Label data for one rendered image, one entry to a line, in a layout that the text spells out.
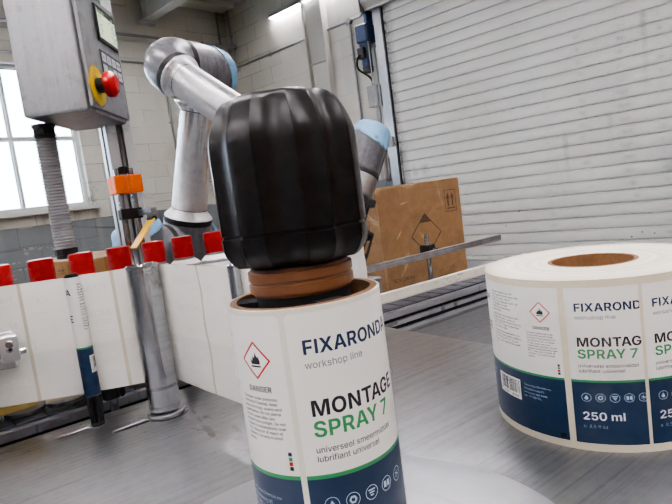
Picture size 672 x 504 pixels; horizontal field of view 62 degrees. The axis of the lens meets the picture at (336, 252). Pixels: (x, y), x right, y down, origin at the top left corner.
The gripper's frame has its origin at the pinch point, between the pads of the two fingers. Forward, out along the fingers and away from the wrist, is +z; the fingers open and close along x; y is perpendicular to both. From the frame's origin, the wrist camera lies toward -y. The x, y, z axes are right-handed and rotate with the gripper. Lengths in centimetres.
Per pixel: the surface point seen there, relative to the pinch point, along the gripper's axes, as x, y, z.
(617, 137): 321, -138, -223
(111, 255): -37.9, 2.0, 5.8
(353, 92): 242, -407, -286
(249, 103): -49, 63, 1
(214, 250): -23.3, 2.3, -0.5
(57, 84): -53, -1, -15
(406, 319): 18.1, 6.0, -1.3
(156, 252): -32.1, 2.7, 3.2
